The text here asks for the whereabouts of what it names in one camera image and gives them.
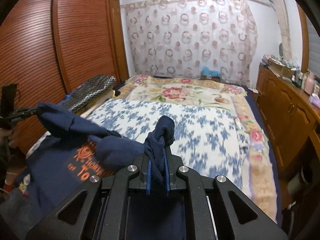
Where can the navy bed sheet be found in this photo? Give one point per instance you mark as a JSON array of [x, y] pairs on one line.
[[262, 130]]

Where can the blue box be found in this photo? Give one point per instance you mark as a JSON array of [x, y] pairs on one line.
[[210, 73]]

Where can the wooden slatted wardrobe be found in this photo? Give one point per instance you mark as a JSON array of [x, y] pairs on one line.
[[50, 42]]

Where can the beige folded blanket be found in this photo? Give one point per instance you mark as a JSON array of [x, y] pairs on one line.
[[100, 103]]

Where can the open cardboard box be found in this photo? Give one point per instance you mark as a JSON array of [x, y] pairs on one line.
[[282, 70]]

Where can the wooden sideboard cabinet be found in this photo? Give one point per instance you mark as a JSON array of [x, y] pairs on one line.
[[282, 112]]

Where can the yellow plush toy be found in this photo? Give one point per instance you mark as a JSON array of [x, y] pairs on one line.
[[116, 94]]

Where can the pink bottle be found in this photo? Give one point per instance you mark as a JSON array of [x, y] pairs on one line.
[[309, 83]]

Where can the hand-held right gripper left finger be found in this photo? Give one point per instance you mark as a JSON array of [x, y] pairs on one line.
[[149, 177]]

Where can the person's left hand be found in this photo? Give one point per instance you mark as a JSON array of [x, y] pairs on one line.
[[6, 136]]

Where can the pile of floral papers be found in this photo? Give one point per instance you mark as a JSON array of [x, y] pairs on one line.
[[275, 60]]

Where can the small round mirror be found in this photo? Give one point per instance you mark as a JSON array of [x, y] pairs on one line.
[[281, 50]]

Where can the blue white floral quilt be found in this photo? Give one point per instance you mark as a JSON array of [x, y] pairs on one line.
[[195, 130]]

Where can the beige curtain strip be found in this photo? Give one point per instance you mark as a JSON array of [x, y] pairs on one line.
[[281, 17]]

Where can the circle-patterned sheer curtain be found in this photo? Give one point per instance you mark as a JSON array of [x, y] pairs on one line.
[[190, 37]]

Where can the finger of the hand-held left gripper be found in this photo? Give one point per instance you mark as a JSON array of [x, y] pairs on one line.
[[27, 113]]

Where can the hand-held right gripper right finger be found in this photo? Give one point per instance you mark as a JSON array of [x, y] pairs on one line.
[[167, 175]]

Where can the cream rose floral blanket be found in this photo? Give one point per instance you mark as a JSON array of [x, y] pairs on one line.
[[175, 90]]

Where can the lilac tissue pack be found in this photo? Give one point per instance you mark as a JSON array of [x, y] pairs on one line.
[[315, 100]]

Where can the white round container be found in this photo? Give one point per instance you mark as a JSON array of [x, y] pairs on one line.
[[298, 180]]

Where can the navy t-shirt with orange print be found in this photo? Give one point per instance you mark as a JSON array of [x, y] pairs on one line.
[[57, 160]]

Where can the window with wooden frame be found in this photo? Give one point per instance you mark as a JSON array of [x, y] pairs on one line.
[[313, 47]]

